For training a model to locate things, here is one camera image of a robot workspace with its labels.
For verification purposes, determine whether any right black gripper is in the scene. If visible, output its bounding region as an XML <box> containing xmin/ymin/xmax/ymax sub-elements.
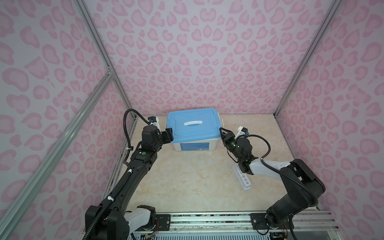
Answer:
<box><xmin>219</xmin><ymin>127</ymin><xmax>244</xmax><ymax>162</ymax></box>

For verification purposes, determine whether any blue plastic bin lid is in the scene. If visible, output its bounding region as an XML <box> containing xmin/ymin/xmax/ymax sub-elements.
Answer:
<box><xmin>167</xmin><ymin>108</ymin><xmax>222</xmax><ymax>143</ymax></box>

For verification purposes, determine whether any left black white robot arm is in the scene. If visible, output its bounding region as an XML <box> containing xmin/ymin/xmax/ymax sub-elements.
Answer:
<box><xmin>83</xmin><ymin>125</ymin><xmax>174</xmax><ymax>240</ymax></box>

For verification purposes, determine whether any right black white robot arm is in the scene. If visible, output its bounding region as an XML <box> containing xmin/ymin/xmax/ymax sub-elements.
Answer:
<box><xmin>220</xmin><ymin>127</ymin><xmax>326</xmax><ymax>229</ymax></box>

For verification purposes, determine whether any white plastic storage bin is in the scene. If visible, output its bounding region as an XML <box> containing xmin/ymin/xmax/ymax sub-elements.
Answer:
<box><xmin>167</xmin><ymin>119</ymin><xmax>222</xmax><ymax>152</ymax></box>

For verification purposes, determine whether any white test tube rack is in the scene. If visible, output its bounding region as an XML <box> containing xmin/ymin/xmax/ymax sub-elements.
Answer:
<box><xmin>232</xmin><ymin>165</ymin><xmax>252</xmax><ymax>191</ymax></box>

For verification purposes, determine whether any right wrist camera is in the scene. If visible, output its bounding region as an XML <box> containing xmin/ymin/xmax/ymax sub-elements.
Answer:
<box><xmin>236</xmin><ymin>126</ymin><xmax>249</xmax><ymax>138</ymax></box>

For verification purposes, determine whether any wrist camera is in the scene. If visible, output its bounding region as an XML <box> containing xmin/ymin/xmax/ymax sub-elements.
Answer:
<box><xmin>236</xmin><ymin>126</ymin><xmax>249</xmax><ymax>138</ymax></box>
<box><xmin>148</xmin><ymin>116</ymin><xmax>161</xmax><ymax>130</ymax></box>

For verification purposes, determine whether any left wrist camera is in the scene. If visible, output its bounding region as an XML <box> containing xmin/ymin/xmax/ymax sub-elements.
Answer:
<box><xmin>148</xmin><ymin>116</ymin><xmax>161</xmax><ymax>130</ymax></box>

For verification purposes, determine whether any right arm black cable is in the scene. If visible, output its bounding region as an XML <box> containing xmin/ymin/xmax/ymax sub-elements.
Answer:
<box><xmin>247</xmin><ymin>134</ymin><xmax>319</xmax><ymax>208</ymax></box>

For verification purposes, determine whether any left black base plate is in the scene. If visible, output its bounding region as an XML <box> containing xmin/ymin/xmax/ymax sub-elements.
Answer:
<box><xmin>136</xmin><ymin>214</ymin><xmax>171</xmax><ymax>232</ymax></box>

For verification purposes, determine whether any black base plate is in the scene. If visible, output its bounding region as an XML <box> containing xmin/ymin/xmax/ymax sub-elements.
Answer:
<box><xmin>136</xmin><ymin>214</ymin><xmax>171</xmax><ymax>232</ymax></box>
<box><xmin>250</xmin><ymin>213</ymin><xmax>290</xmax><ymax>231</ymax></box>

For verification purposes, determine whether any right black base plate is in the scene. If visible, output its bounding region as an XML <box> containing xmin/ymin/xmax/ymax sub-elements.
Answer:
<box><xmin>250</xmin><ymin>213</ymin><xmax>290</xmax><ymax>231</ymax></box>

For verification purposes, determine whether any aluminium mounting rail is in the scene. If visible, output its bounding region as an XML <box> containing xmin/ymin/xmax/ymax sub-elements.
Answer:
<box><xmin>80</xmin><ymin>211</ymin><xmax>340</xmax><ymax>240</ymax></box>

